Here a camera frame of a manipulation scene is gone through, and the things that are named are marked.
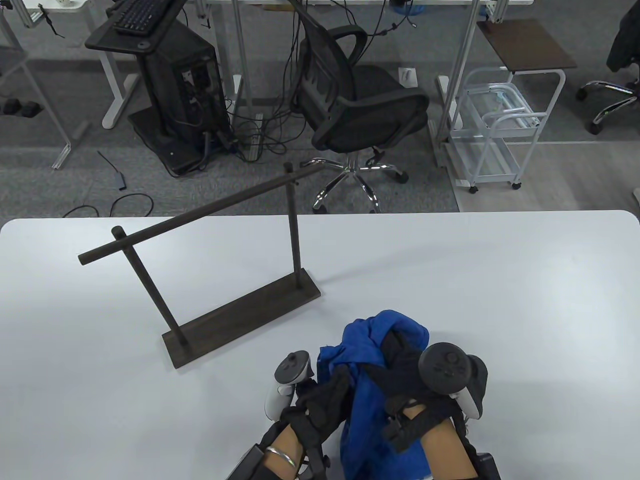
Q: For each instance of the person's right hand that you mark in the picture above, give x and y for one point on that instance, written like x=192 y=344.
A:
x=400 y=370

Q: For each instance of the person's left hand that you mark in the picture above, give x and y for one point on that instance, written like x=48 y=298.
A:
x=325 y=400

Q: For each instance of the blue t-shirt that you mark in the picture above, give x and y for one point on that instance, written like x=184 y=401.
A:
x=367 y=430

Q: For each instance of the dark wooden desktop rack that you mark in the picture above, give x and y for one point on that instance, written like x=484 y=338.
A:
x=225 y=320

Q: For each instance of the person's right forearm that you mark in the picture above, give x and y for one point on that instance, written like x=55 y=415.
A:
x=445 y=450

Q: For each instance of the white desktop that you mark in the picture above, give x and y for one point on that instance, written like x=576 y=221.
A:
x=500 y=260

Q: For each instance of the black white hand controller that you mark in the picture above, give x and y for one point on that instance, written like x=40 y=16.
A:
x=292 y=367
x=445 y=367

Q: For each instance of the black mesh office chair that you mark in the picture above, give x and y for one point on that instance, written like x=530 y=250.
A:
x=370 y=110

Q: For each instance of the grey power strip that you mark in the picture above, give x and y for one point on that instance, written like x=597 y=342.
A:
x=255 y=140

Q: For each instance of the white floor outlet plate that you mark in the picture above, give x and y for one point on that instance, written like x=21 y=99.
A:
x=408 y=76

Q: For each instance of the chrome base office chair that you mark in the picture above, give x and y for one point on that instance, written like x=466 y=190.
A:
x=612 y=95

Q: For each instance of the brown side table top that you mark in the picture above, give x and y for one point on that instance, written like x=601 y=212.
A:
x=530 y=45

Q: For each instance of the black computer tower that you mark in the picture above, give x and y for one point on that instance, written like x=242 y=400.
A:
x=170 y=75

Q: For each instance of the white desk leg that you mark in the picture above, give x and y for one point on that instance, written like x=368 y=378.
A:
x=117 y=95

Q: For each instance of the black rolling computer stand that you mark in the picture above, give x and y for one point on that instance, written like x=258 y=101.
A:
x=125 y=42

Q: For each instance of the black dumbbell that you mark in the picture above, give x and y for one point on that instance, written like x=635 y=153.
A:
x=31 y=108
x=9 y=106

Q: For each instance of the black keyboard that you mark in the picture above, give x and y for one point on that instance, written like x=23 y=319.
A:
x=137 y=15

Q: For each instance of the aluminium frame post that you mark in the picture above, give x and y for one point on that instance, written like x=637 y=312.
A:
x=457 y=75

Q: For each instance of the aluminium frame stand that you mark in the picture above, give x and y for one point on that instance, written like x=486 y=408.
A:
x=50 y=105

